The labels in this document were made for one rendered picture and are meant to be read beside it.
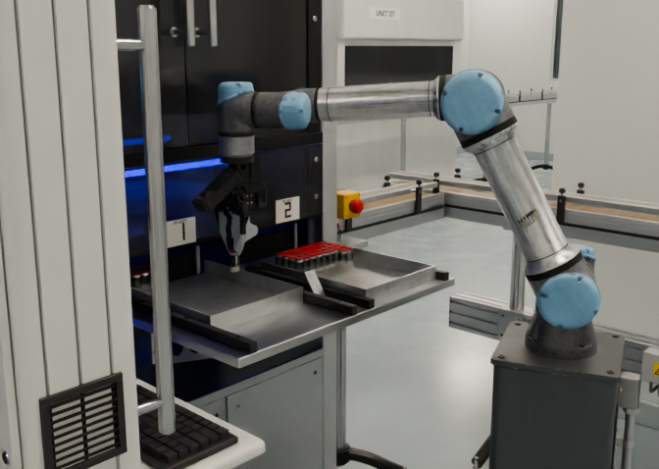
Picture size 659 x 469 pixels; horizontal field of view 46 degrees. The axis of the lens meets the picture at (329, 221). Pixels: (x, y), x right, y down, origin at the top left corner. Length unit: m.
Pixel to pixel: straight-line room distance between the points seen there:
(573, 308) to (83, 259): 0.93
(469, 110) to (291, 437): 1.13
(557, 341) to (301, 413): 0.82
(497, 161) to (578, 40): 1.72
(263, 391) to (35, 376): 1.14
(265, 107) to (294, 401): 0.92
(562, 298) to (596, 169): 1.67
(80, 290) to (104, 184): 0.14
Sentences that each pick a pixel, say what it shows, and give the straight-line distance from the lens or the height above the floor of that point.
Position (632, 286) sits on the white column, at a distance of 3.21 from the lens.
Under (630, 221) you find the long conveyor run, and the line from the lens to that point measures 2.49.
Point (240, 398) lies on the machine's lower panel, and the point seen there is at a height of 0.56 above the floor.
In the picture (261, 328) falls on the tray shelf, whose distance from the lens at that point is 1.59.
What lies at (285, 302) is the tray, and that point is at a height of 0.89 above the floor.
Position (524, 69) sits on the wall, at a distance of 10.74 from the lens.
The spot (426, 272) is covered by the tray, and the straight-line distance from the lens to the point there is 1.88.
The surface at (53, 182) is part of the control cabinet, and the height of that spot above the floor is 1.27.
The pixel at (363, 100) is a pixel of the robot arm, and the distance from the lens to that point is 1.69.
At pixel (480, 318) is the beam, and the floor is 0.49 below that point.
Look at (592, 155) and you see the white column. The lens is 3.19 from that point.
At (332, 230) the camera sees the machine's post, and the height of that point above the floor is 0.94.
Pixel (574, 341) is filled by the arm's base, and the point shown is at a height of 0.83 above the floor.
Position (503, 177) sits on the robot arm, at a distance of 1.53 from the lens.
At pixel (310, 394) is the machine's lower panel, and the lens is 2.25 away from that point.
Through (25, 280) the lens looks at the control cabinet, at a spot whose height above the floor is 1.16.
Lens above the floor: 1.43
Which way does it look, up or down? 12 degrees down
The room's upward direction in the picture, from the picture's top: straight up
